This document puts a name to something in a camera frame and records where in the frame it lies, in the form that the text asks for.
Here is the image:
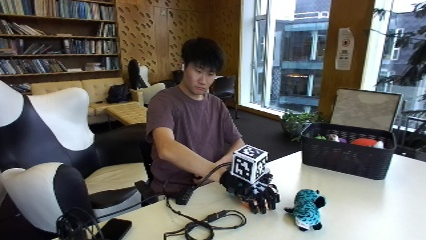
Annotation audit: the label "black smartphone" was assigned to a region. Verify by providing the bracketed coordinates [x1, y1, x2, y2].
[95, 217, 133, 240]

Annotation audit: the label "outdoor tree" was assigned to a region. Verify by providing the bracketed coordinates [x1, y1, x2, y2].
[371, 0, 426, 88]

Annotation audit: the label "beige tufted ottoman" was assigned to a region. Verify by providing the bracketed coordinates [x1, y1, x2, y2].
[104, 102, 149, 127]

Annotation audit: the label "small white and black armchair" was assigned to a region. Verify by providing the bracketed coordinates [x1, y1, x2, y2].
[127, 58, 166, 105]

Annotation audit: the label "teal spotted plush toy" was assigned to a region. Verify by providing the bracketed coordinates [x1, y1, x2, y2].
[284, 188, 328, 232]

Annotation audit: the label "orange-red plush toy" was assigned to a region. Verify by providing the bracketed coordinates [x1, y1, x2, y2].
[349, 137, 379, 148]

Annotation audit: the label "beige tufted sofa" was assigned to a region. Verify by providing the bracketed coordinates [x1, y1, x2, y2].
[29, 76, 146, 125]

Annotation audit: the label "black looped cable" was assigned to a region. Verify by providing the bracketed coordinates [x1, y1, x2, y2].
[162, 196, 249, 240]

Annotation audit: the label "rows of books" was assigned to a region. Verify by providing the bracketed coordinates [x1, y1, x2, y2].
[0, 0, 121, 76]

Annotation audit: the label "green potted plant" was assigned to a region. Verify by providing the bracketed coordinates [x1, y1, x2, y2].
[280, 110, 324, 142]

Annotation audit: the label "white marker cube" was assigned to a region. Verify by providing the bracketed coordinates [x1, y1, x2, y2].
[229, 144, 270, 185]

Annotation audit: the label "black chair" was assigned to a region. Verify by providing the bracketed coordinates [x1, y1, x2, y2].
[208, 75, 240, 120]

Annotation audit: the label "large white and black armchair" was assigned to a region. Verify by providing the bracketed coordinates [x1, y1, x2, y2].
[0, 79, 150, 235]

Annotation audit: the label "the person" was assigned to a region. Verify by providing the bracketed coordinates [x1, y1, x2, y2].
[145, 37, 246, 198]

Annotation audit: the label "wooden bookshelf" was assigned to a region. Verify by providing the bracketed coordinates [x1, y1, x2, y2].
[0, 0, 123, 88]

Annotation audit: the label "black backpack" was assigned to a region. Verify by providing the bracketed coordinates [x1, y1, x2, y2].
[105, 83, 133, 105]

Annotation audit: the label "black cable bundle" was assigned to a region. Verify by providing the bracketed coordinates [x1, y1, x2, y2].
[55, 207, 107, 240]

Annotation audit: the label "black woven basket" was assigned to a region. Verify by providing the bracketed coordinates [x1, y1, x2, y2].
[300, 122, 398, 181]

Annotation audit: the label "white paper sign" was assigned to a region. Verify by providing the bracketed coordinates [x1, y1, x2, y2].
[334, 27, 355, 71]

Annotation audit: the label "beige basket lid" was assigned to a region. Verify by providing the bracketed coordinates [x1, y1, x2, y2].
[329, 87, 405, 133]

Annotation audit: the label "black glove cable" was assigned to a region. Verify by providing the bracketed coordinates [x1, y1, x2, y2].
[174, 161, 233, 206]

